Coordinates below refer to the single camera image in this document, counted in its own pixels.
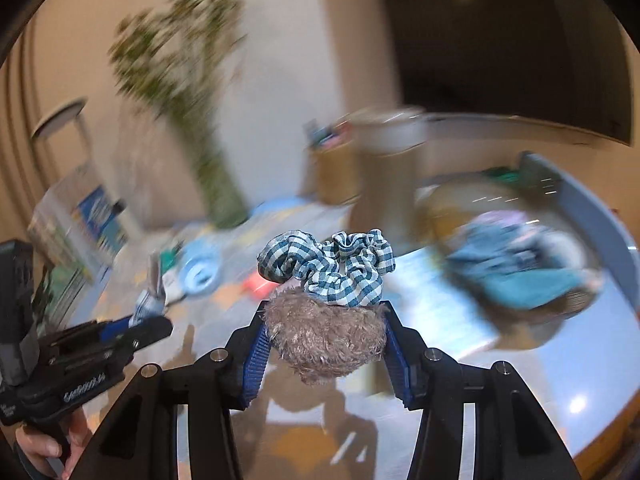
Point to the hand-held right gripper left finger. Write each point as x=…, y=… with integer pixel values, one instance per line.
x=255, y=360

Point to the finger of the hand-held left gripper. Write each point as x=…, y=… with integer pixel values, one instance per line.
x=110, y=330
x=150, y=332

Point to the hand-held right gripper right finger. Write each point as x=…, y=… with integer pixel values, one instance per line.
x=400, y=360

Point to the small white blue packet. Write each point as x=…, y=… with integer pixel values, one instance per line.
x=152, y=290

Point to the brown fuzzy scrunchie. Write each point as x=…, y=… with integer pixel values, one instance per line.
x=325, y=335

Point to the checked fabric scrunchie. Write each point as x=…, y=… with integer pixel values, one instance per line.
x=325, y=265

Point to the round storage basket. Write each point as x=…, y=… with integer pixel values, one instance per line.
x=565, y=310

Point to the pink soft packet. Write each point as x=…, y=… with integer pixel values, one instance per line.
x=255, y=287

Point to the person's left hand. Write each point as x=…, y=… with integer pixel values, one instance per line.
x=42, y=447

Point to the blue tissue pack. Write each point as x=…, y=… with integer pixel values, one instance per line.
x=440, y=305

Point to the light blue tape roll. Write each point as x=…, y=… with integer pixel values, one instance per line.
x=200, y=272

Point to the clear plastic box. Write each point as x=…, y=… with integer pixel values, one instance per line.
x=85, y=225

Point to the blue cloth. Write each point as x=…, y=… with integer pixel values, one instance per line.
x=510, y=270

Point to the tall beige cylinder appliance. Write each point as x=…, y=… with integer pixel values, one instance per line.
x=387, y=175

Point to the wooden pen holder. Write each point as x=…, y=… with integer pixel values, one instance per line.
x=332, y=175

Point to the round white stand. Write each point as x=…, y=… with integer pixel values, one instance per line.
x=60, y=115

